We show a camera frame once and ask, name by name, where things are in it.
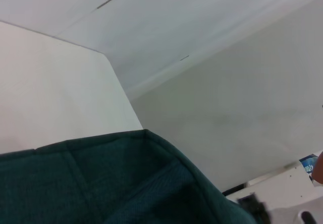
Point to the blue white carton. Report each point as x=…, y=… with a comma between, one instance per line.
x=308, y=164

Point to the teal fabric lunch bag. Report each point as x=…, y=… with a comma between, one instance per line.
x=101, y=181

